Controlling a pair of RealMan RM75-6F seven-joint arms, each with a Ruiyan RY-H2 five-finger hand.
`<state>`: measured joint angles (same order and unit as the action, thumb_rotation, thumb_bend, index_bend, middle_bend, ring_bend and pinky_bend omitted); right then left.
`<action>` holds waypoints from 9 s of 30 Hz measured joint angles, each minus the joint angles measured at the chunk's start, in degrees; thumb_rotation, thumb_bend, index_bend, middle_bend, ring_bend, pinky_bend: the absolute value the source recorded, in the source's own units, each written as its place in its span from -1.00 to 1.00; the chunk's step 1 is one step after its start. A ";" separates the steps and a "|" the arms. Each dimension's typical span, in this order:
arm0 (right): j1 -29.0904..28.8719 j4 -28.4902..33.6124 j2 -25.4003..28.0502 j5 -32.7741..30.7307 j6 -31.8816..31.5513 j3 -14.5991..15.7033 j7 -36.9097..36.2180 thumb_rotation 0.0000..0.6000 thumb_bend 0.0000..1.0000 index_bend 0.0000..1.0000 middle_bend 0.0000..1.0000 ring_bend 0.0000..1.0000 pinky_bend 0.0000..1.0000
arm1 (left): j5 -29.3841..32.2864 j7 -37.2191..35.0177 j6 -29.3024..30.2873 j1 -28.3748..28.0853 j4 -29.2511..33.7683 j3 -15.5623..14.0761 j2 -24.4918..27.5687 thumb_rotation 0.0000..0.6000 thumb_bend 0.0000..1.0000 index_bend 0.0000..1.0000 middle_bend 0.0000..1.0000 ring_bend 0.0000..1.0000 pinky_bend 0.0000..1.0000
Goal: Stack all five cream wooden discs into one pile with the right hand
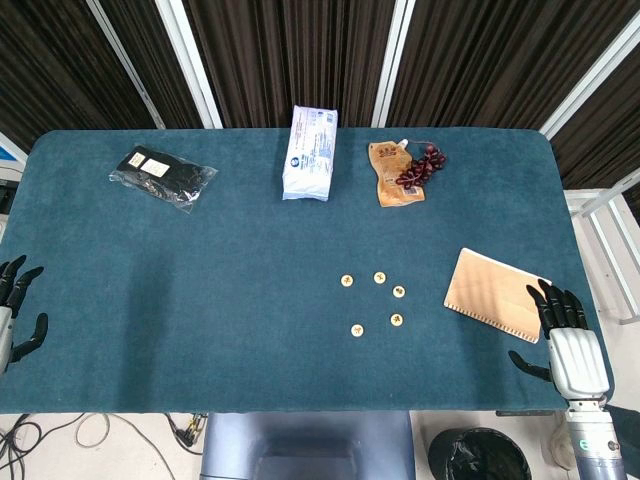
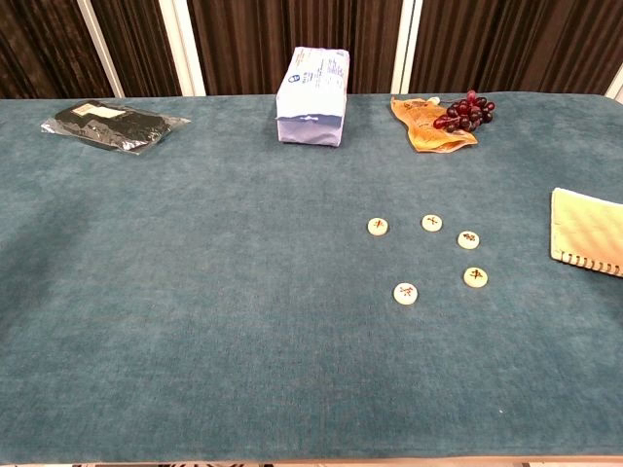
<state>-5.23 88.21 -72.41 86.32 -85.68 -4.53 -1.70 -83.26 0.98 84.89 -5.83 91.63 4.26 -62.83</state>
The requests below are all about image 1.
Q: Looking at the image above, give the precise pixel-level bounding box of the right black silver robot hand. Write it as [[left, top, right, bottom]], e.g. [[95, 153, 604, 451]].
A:
[[508, 278, 612, 401]]

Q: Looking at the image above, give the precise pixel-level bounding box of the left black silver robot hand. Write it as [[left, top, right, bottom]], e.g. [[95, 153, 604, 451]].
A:
[[0, 254, 50, 376]]

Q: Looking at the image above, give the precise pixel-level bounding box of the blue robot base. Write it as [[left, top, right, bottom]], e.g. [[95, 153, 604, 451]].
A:
[[199, 410, 416, 480]]

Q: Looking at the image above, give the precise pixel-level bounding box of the brown spiral notebook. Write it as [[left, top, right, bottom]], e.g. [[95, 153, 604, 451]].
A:
[[443, 247, 553, 345]]

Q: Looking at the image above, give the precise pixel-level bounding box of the white blue side panel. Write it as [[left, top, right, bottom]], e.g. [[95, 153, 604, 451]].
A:
[[0, 130, 29, 174]]

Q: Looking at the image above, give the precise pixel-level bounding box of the black trash bin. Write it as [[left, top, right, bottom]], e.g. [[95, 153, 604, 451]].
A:
[[428, 427, 532, 480]]

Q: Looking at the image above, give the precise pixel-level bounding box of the white metal rack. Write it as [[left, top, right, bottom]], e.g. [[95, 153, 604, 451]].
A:
[[563, 167, 640, 326]]

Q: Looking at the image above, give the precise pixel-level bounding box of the black garment in plastic bag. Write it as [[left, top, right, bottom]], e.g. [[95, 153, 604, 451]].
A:
[[108, 144, 219, 215]]

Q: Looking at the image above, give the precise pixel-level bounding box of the teal table cloth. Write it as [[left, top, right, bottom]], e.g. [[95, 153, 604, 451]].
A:
[[0, 128, 616, 415]]

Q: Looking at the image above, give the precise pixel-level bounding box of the purple grape bunch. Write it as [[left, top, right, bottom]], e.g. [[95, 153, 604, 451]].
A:
[[395, 143, 448, 190]]

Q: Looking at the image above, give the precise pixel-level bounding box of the orange spout pouch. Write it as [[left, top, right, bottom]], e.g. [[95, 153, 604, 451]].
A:
[[368, 139, 427, 209]]

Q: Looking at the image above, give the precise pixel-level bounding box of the white blue tissue pack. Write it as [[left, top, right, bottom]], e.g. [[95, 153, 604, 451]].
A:
[[281, 104, 340, 203]]

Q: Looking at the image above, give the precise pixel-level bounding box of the dark brown pleated curtain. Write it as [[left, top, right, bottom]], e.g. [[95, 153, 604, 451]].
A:
[[0, 0, 640, 191]]

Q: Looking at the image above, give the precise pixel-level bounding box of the black floor cable bundle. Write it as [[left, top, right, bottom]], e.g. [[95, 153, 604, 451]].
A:
[[0, 412, 49, 480]]

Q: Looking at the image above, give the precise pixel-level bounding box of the white floor cable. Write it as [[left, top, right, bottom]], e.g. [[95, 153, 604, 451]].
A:
[[74, 412, 176, 480]]

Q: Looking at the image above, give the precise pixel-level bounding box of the black power plug cable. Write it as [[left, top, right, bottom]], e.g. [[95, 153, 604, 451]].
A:
[[164, 412, 209, 456]]

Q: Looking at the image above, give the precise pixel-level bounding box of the white frame post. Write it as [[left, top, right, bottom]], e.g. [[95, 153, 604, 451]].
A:
[[154, 0, 224, 130], [372, 0, 417, 129], [539, 22, 640, 141], [84, 0, 166, 130]]

